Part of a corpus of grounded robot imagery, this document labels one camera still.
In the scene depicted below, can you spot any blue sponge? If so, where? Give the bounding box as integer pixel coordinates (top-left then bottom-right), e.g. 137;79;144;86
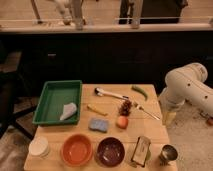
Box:
89;118;109;133

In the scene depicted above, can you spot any black office chair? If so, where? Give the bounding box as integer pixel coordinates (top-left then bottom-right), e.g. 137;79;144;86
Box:
0;51;36;140

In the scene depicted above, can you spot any brown pine cone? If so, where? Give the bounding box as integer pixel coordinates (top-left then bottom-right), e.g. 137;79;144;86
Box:
119;100;132;116

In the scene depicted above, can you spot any silver metal cup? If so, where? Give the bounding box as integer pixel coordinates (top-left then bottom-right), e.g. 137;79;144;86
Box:
159;144;178;165

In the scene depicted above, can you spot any orange fruit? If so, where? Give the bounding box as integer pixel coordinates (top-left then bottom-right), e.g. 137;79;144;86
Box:
116;116;128;129

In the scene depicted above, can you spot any dark purple bowl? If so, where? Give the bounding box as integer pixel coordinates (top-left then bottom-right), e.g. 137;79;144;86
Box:
96;137;125;167

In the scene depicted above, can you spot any green plastic tray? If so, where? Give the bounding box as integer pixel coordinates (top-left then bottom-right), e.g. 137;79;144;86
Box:
33;80;82;126

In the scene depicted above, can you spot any orange bowl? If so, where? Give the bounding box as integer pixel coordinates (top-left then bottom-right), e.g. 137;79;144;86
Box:
60;134;93;167

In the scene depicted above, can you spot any silver fork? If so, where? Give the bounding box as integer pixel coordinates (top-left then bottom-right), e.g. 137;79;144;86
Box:
133;102;161;120

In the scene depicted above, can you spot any white cup stack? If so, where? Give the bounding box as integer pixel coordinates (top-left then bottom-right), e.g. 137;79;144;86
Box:
29;137;50;157

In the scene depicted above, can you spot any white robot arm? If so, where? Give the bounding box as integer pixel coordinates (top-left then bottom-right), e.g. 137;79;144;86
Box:
158;63;213;125

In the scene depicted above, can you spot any white crumpled cloth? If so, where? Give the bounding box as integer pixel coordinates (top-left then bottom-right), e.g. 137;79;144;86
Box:
60;103;77;121

